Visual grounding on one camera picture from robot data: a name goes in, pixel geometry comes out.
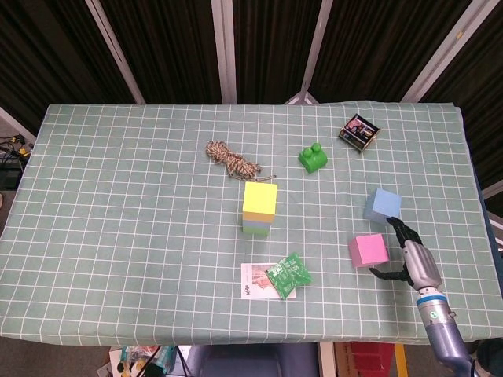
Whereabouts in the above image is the dark pleated curtain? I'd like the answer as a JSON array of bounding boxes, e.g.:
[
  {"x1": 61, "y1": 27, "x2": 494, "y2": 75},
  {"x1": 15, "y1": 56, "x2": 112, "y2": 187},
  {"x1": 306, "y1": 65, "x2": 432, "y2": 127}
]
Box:
[{"x1": 0, "y1": 0, "x2": 503, "y2": 189}]

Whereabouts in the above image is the white metal frame post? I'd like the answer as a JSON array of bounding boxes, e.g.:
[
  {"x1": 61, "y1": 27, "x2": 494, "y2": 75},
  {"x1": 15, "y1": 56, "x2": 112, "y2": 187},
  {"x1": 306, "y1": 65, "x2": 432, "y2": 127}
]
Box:
[
  {"x1": 85, "y1": 0, "x2": 146, "y2": 105},
  {"x1": 211, "y1": 0, "x2": 237, "y2": 105},
  {"x1": 283, "y1": 0, "x2": 335, "y2": 105},
  {"x1": 400, "y1": 0, "x2": 485, "y2": 104}
]

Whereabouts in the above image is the green studded toy brick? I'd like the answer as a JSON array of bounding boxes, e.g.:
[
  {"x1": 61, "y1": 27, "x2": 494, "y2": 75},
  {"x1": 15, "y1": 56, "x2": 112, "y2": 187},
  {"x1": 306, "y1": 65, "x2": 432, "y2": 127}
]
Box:
[{"x1": 297, "y1": 143, "x2": 329, "y2": 174}]

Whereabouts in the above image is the white frame rail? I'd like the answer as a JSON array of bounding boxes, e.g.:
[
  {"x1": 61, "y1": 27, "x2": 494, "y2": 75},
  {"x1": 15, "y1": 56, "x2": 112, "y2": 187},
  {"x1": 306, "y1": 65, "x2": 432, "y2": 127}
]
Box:
[
  {"x1": 481, "y1": 183, "x2": 503, "y2": 202},
  {"x1": 0, "y1": 105, "x2": 39, "y2": 145}
]

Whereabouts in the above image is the white table leg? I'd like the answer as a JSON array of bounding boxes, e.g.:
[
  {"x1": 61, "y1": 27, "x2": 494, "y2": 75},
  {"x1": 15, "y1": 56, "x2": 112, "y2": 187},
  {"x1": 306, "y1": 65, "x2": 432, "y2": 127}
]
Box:
[{"x1": 317, "y1": 343, "x2": 335, "y2": 377}]

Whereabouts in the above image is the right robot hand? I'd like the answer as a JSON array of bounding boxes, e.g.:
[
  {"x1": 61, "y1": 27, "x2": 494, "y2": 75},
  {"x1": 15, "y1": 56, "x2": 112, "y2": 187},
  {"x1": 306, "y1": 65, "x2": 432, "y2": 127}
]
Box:
[{"x1": 369, "y1": 214, "x2": 444, "y2": 294}]

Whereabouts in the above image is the green checked tablecloth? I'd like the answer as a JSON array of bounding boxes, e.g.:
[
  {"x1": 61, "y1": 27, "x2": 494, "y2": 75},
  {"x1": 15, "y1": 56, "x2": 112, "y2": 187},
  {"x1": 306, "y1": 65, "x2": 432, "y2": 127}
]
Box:
[{"x1": 0, "y1": 102, "x2": 503, "y2": 347}]

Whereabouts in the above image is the red plastic crate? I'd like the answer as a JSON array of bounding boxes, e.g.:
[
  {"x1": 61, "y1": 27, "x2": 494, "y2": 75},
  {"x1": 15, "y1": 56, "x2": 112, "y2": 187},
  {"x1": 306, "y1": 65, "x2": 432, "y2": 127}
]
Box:
[{"x1": 348, "y1": 341, "x2": 396, "y2": 372}]

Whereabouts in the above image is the teal snack packet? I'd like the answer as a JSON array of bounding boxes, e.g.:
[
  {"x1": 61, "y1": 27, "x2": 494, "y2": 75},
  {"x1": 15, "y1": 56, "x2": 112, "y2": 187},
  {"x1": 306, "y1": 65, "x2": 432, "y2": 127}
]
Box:
[{"x1": 119, "y1": 345, "x2": 177, "y2": 374}]

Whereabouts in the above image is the yellow foam cube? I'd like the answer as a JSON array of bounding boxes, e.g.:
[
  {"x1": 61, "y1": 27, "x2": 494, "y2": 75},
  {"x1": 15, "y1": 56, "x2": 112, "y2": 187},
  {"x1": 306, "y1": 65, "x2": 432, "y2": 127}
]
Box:
[{"x1": 242, "y1": 181, "x2": 278, "y2": 223}]

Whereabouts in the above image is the yellow black cable bundle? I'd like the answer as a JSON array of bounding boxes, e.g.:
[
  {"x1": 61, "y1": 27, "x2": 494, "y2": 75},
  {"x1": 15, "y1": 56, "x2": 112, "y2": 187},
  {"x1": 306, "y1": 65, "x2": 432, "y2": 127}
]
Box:
[{"x1": 0, "y1": 133, "x2": 35, "y2": 159}]

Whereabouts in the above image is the dark printed tin box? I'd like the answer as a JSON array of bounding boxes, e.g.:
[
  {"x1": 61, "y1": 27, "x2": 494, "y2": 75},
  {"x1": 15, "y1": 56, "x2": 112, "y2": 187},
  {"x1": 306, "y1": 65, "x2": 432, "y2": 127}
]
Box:
[{"x1": 337, "y1": 113, "x2": 382, "y2": 154}]

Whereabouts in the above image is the brown white twine bundle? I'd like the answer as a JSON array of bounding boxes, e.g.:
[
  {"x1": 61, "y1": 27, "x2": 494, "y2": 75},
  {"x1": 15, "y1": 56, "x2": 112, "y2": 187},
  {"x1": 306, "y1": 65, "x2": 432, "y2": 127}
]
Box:
[{"x1": 204, "y1": 141, "x2": 277, "y2": 183}]

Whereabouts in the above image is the green tea sachet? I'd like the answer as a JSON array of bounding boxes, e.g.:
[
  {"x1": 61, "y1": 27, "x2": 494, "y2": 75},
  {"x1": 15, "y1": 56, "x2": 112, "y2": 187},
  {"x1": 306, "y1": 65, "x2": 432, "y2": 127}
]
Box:
[{"x1": 265, "y1": 252, "x2": 313, "y2": 302}]

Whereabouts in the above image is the white picture postcard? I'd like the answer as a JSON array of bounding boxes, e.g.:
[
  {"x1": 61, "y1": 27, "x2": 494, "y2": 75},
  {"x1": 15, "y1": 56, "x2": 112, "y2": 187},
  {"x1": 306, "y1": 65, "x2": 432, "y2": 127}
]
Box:
[{"x1": 240, "y1": 262, "x2": 296, "y2": 301}]

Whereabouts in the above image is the pink foam cube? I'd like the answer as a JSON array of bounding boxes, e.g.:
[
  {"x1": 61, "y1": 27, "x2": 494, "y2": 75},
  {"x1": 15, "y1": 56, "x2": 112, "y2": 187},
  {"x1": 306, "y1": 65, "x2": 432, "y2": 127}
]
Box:
[{"x1": 347, "y1": 232, "x2": 390, "y2": 269}]

